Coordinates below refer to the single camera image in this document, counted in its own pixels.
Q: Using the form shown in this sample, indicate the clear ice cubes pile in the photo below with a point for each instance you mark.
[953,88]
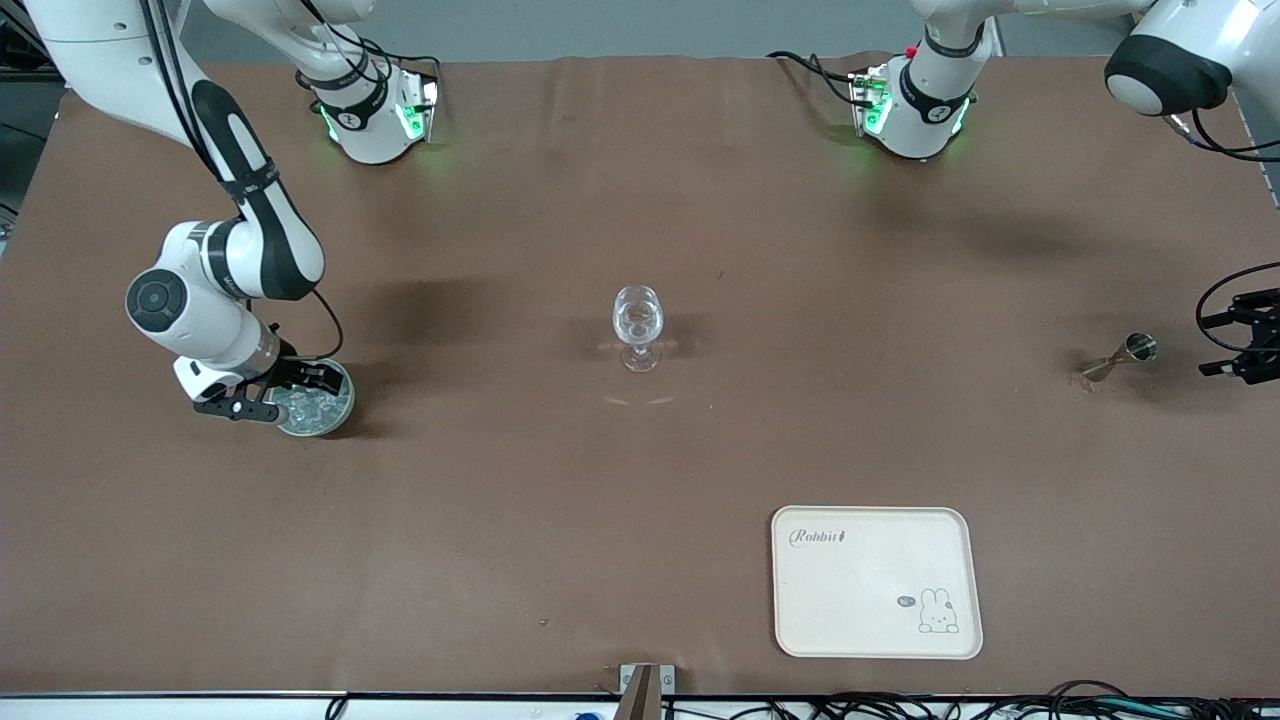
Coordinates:
[315,410]

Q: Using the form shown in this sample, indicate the clear wine glass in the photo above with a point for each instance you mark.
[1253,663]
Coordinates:
[638,315]

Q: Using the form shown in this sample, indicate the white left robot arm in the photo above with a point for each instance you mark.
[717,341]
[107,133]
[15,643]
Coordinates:
[930,110]

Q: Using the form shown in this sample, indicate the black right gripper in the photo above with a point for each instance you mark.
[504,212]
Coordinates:
[291,371]

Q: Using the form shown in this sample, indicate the brown table cover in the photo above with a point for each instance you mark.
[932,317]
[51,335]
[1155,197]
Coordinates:
[500,500]

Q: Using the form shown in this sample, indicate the metal jigger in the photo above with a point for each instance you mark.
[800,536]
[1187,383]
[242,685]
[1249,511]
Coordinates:
[1138,347]

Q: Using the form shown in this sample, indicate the dark slanted bar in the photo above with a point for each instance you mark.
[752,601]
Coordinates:
[640,700]

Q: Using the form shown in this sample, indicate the grey metal bracket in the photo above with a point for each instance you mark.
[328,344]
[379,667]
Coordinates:
[665,678]

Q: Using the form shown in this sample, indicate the cream rabbit print tray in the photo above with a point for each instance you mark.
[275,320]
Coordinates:
[870,590]

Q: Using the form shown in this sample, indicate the green bowl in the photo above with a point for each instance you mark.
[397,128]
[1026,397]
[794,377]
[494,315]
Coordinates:
[325,422]

